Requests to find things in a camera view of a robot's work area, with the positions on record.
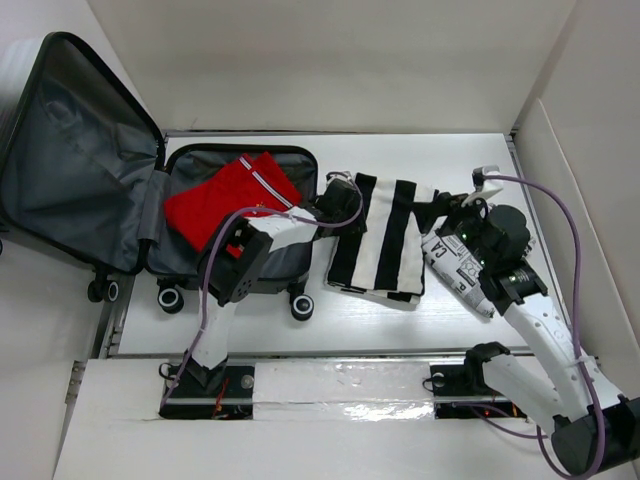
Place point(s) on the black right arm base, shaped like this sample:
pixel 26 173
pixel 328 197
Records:
pixel 455 398

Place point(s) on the red shorts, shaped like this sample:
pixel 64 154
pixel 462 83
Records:
pixel 245 182

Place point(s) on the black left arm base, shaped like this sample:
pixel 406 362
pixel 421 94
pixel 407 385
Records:
pixel 230 398

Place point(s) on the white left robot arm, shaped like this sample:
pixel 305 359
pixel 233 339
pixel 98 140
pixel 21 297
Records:
pixel 233 261

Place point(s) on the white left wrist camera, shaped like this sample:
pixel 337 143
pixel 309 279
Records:
pixel 343 176

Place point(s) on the newspaper print cloth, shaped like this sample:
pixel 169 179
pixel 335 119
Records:
pixel 459 270

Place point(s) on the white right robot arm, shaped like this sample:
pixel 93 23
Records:
pixel 593 426

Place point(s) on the open black suitcase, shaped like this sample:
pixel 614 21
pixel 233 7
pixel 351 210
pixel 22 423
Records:
pixel 84 167

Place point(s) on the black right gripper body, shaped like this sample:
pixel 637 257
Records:
pixel 468 225

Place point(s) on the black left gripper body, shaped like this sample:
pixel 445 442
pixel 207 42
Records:
pixel 353 227

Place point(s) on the black white striped towel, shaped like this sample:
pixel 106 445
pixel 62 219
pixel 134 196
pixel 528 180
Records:
pixel 387 260

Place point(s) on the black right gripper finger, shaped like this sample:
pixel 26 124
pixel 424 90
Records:
pixel 427 213
pixel 444 199

